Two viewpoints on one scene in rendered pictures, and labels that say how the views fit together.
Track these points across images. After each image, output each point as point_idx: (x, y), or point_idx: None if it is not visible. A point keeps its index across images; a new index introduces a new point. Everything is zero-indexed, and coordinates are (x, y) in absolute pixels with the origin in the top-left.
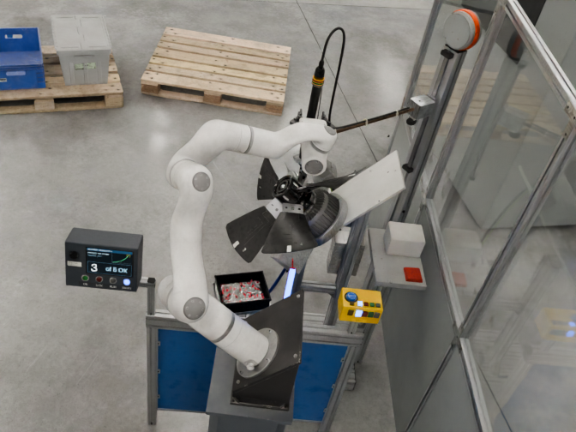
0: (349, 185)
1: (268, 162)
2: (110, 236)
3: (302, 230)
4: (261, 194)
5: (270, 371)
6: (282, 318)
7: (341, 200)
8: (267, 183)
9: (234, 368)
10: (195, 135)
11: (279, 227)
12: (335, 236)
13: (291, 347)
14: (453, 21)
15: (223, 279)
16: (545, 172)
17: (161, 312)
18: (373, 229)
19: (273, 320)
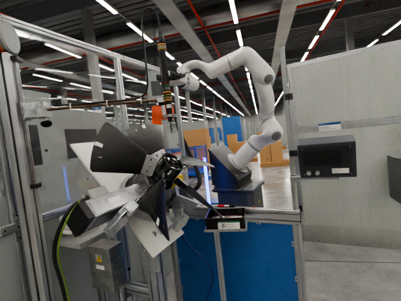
0: (105, 181)
1: (151, 191)
2: (321, 141)
3: (182, 161)
4: (166, 227)
5: None
6: (222, 156)
7: (129, 175)
8: (162, 206)
9: (247, 186)
10: (256, 52)
11: (196, 163)
12: (114, 245)
13: (225, 149)
14: (5, 28)
15: (237, 221)
16: (120, 82)
17: (288, 209)
18: (78, 242)
19: (225, 160)
